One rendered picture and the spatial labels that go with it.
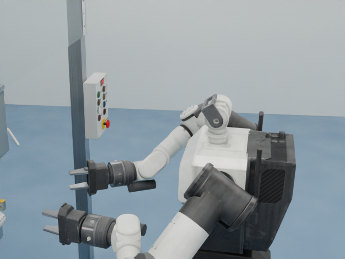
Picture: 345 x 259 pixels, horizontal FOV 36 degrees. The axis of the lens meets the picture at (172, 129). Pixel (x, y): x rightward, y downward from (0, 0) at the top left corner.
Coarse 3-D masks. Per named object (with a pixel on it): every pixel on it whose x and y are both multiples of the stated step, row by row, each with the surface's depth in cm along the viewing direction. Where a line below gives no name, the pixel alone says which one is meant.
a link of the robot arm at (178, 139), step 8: (192, 120) 190; (176, 128) 193; (184, 128) 193; (192, 128) 191; (168, 136) 192; (176, 136) 191; (184, 136) 191; (160, 144) 190; (168, 144) 190; (176, 144) 190; (184, 144) 192; (176, 152) 192
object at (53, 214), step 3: (45, 210) 155; (48, 210) 155; (51, 210) 155; (54, 210) 155; (42, 213) 154; (45, 213) 154; (48, 213) 154; (51, 213) 154; (54, 213) 154; (57, 213) 154; (48, 216) 154; (51, 216) 153; (54, 216) 153
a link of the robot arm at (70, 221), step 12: (60, 216) 151; (72, 216) 150; (84, 216) 153; (96, 216) 150; (60, 228) 152; (72, 228) 151; (84, 228) 148; (60, 240) 154; (72, 240) 153; (84, 240) 149
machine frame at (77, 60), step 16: (80, 48) 225; (80, 64) 228; (80, 80) 230; (80, 96) 233; (80, 112) 236; (80, 128) 239; (80, 144) 242; (80, 160) 245; (80, 176) 248; (80, 192) 251; (80, 208) 254; (80, 256) 265
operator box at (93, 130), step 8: (96, 72) 245; (88, 80) 234; (96, 80) 234; (104, 80) 242; (88, 88) 231; (96, 88) 231; (88, 96) 232; (96, 96) 232; (88, 104) 234; (96, 104) 233; (88, 112) 235; (96, 112) 235; (88, 120) 237; (96, 120) 236; (88, 128) 238; (96, 128) 238; (104, 128) 248; (88, 136) 240; (96, 136) 239
